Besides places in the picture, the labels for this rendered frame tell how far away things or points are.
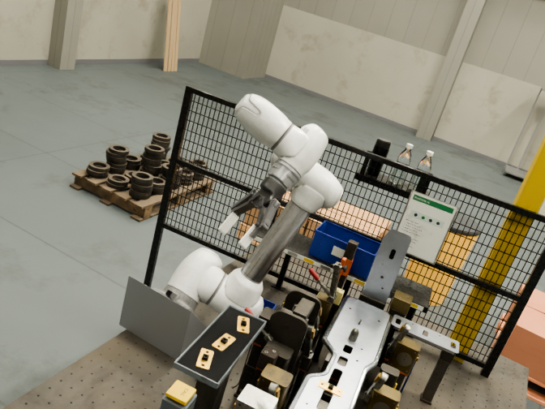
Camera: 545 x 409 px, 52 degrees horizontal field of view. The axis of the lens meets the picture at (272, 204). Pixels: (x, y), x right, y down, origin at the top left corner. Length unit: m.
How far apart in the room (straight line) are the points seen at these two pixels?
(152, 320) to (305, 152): 1.05
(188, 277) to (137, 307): 0.24
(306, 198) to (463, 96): 9.68
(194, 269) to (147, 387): 0.49
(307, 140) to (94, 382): 1.17
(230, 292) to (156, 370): 0.42
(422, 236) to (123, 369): 1.46
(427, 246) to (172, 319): 1.24
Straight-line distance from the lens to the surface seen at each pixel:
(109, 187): 5.07
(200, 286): 2.35
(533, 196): 2.73
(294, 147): 1.65
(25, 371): 3.30
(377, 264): 2.54
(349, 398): 1.98
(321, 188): 2.21
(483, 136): 11.79
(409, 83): 11.94
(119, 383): 2.22
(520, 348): 4.36
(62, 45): 9.26
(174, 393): 1.54
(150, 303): 2.33
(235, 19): 12.24
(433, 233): 2.75
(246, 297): 2.35
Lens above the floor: 2.19
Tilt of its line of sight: 22 degrees down
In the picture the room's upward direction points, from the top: 17 degrees clockwise
